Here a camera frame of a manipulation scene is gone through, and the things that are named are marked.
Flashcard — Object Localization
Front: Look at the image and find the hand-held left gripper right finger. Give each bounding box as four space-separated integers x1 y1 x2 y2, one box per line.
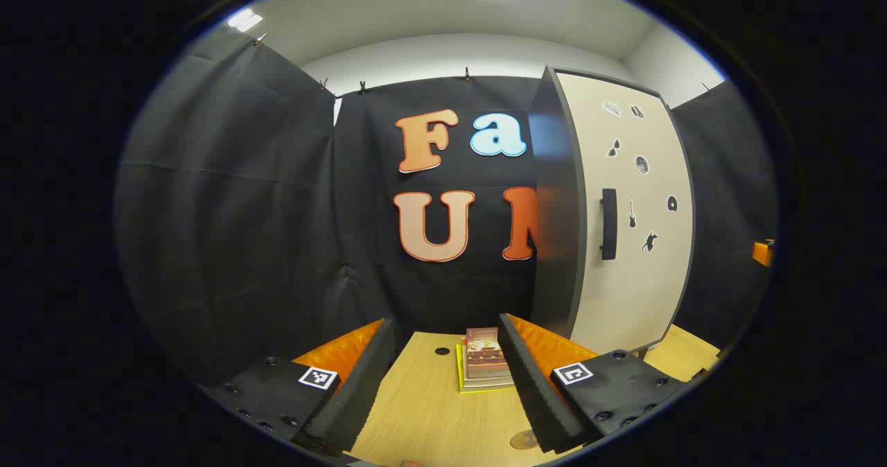
499 312 711 454

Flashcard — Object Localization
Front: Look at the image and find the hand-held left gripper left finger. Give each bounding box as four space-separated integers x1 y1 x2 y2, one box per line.
201 317 399 459

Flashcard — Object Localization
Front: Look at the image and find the dark grey cabinet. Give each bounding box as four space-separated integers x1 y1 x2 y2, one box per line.
530 65 696 357

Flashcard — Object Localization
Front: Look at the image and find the beige cabinet door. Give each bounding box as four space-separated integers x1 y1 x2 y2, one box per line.
554 71 696 355

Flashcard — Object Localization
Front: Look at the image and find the black door handle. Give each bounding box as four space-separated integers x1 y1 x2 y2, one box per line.
599 188 619 261

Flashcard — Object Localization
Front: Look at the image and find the brown cover book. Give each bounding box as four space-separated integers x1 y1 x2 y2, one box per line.
463 327 513 382

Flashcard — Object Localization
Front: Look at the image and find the yellow book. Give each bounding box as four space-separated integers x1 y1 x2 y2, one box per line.
455 342 515 394

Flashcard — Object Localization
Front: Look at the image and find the black backdrop cloth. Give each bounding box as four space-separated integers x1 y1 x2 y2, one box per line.
114 34 780 391

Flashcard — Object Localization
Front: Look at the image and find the ceiling light strip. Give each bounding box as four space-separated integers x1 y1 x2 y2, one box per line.
227 8 264 33

